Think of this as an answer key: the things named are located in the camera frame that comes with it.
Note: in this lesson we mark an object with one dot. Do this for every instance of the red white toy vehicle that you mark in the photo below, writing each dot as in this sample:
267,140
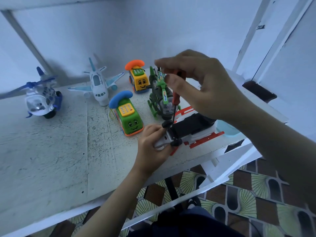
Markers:
190,128

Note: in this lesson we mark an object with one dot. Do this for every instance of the person's left forearm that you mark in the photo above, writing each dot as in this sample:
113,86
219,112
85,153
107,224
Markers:
111,209

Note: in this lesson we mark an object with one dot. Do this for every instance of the person's left hand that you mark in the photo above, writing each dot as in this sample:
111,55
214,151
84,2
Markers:
150,153

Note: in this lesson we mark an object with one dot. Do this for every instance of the green orange toy car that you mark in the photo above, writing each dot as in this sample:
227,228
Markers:
127,116

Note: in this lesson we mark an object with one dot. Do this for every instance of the person's right hand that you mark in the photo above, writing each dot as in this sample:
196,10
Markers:
215,91

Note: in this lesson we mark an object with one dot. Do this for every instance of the white blue toy vehicle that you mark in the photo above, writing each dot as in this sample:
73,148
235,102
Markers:
40,98

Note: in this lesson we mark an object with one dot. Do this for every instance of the white toy airplane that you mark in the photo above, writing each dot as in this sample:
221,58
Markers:
98,86

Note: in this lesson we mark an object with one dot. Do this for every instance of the yellow orange toy car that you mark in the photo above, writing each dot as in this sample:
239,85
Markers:
138,77

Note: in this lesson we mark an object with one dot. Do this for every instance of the dark green toy helicopter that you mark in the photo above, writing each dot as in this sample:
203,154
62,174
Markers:
160,98

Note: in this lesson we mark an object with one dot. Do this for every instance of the person's dark trousers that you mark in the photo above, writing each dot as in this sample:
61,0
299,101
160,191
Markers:
182,224

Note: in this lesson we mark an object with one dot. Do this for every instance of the red screwdriver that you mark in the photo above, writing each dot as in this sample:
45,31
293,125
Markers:
175,96

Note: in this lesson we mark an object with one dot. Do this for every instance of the white wooden table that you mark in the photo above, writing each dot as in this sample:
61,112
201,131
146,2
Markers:
49,160

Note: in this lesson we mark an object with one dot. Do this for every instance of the teal container lid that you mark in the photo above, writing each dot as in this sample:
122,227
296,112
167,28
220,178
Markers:
228,128

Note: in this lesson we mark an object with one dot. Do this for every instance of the dark brown storage box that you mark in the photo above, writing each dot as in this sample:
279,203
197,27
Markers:
259,90

